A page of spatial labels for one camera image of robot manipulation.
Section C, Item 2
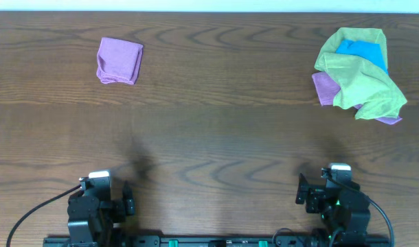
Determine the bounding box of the light green cloth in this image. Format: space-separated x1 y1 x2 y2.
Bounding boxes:
314 27 407 120

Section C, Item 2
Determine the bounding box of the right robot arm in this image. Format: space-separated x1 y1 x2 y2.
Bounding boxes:
295 163 370 246

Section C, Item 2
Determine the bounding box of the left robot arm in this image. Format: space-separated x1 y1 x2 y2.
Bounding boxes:
67 176 135 247

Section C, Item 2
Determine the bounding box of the unfolded purple cloth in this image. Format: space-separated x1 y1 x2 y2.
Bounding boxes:
312 72 403 125

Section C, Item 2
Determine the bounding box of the folded purple cloth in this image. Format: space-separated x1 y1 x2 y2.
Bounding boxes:
96 37 144 85

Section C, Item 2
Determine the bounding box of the blue cloth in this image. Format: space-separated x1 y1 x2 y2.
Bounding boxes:
336 40 388 74

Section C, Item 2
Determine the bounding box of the right black cable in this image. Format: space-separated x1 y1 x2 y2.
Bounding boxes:
322 171 396 247

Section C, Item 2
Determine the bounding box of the black cable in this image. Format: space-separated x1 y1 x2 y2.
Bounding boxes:
322 171 396 247
5 184 82 247

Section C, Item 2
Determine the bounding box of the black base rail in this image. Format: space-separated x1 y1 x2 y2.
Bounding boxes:
42 235 391 247

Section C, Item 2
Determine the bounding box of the left black cable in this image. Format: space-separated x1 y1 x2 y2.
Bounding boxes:
5 184 82 247

